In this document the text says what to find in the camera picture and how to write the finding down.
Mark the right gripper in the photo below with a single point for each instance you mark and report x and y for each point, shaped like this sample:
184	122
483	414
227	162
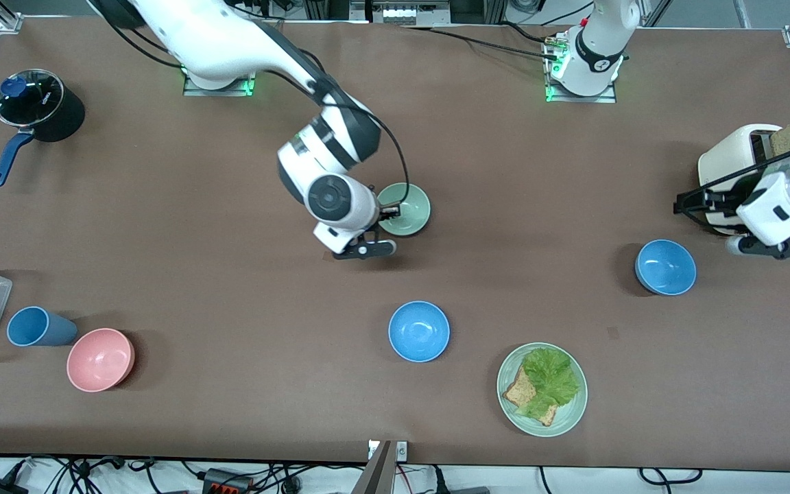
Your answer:
383	215

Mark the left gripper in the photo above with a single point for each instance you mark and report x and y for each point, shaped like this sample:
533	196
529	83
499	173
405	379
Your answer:
725	200

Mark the green bowl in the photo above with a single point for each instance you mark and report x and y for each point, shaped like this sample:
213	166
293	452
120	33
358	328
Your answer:
412	206

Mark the blue bowl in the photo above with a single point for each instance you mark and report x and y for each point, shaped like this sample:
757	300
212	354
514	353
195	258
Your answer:
419	331
666	267

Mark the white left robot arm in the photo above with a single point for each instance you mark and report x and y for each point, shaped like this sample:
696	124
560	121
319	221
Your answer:
601	41

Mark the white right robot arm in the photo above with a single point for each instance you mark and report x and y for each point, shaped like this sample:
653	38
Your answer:
230	34

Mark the pink bowl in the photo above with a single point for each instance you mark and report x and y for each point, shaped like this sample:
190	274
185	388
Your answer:
100	360

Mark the cream white toaster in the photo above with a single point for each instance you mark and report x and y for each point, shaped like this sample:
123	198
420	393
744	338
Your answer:
724	158

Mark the brown toast slice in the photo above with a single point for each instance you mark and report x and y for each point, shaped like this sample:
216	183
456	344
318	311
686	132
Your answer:
786	140

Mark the grey control box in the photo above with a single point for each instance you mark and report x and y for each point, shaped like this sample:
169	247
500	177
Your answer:
405	12

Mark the brown bread slice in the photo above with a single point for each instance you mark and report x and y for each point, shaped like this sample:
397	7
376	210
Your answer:
520	393

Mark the green lettuce leaf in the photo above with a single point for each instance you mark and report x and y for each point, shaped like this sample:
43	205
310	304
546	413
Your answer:
553	377

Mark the green plate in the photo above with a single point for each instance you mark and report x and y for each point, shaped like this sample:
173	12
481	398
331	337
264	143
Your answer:
571	414

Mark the grey metal beam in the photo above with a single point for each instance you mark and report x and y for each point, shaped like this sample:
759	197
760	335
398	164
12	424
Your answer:
376	473

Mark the black red power strip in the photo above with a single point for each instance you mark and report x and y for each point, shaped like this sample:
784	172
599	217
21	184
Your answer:
227	481

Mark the blue cup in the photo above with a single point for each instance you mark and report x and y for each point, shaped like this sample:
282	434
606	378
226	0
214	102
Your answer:
42	328

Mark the black power adapter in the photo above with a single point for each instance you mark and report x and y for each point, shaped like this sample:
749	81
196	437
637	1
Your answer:
1	488

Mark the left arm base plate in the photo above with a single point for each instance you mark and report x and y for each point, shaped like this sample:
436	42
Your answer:
601	99

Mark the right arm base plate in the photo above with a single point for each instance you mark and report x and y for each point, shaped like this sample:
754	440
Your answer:
220	91

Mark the white metal bracket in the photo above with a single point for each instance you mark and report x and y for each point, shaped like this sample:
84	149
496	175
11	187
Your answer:
401	451

